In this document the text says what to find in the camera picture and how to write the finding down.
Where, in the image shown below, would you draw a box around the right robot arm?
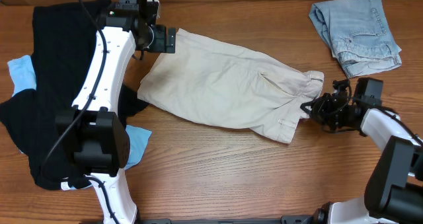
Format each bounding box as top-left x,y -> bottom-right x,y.
301,77 -> 422,223

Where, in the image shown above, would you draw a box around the folded light blue jeans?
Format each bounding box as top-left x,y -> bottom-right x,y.
309,0 -> 402,78

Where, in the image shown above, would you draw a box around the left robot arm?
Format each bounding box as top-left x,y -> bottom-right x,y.
54,0 -> 176,223

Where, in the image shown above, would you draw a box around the light blue garment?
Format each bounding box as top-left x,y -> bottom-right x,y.
7,54 -> 153,189

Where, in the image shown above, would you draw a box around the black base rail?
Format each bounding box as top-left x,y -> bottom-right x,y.
135,215 -> 313,224

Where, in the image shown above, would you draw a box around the black t-shirt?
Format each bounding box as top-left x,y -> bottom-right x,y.
0,0 -> 150,191

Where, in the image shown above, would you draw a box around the beige khaki shorts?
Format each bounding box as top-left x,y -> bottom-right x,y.
137,29 -> 324,143

